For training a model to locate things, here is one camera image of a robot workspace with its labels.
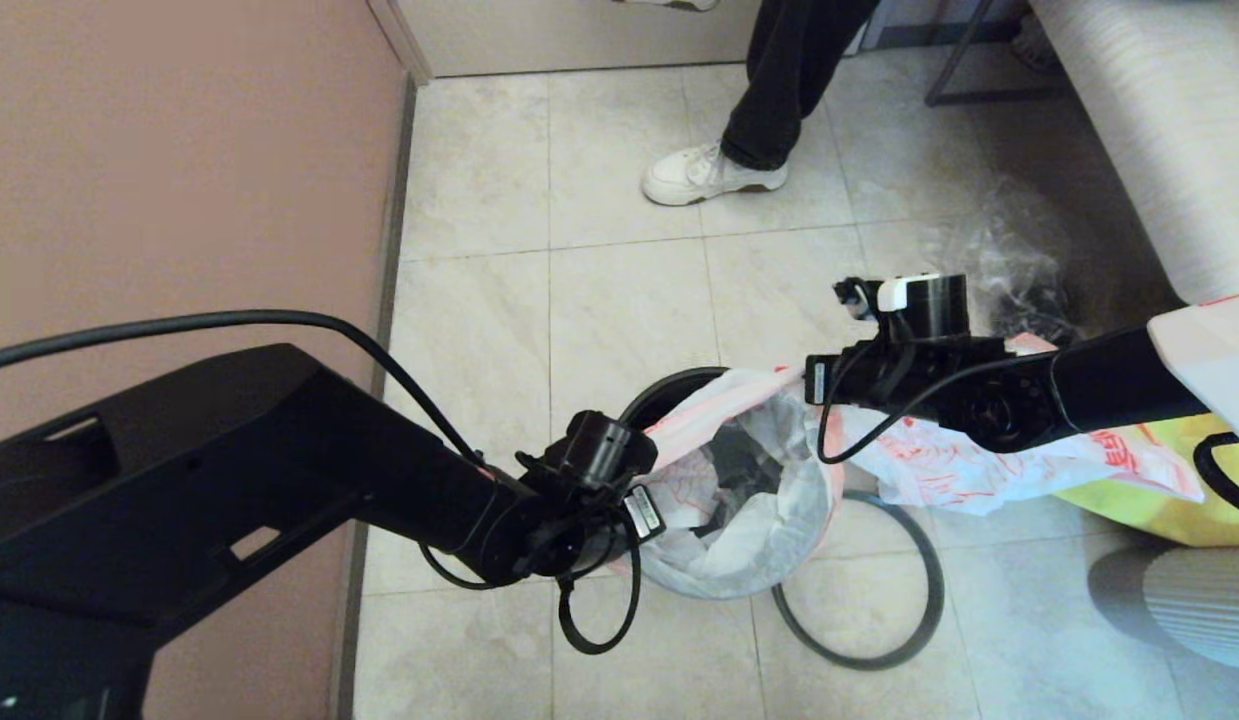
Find white red-print plastic bag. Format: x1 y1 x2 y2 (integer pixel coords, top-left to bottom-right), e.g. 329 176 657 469
614 365 848 601

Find black round trash bin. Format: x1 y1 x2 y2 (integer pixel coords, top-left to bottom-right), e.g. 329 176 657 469
617 366 730 431

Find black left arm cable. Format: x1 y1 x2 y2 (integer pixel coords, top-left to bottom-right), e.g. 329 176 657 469
0 310 643 656

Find clear plastic bag with rubbish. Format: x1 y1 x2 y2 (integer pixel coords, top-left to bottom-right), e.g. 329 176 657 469
939 180 1110 346

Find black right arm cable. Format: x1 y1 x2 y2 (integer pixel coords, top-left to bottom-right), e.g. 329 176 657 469
817 300 1239 521

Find round striped grey stool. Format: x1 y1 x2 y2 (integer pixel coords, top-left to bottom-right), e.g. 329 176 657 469
1087 548 1239 673

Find beige striped sofa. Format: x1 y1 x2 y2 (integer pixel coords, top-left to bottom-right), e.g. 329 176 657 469
1029 0 1239 306

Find small right wrist camera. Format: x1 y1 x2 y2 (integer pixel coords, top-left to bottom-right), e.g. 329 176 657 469
834 278 885 321

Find yellow plastic bag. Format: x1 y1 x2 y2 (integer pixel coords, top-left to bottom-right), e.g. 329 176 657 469
1054 415 1239 549

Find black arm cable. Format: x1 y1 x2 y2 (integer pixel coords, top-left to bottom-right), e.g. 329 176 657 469
817 300 1239 521
0 310 643 656

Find grey metal furniture leg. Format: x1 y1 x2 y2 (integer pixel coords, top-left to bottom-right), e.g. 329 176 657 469
924 0 1070 109

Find white liner bag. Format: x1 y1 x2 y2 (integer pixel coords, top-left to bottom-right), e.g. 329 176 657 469
839 335 1205 516

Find person's leg dark trousers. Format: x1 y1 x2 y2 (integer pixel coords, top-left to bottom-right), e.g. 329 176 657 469
721 0 880 173

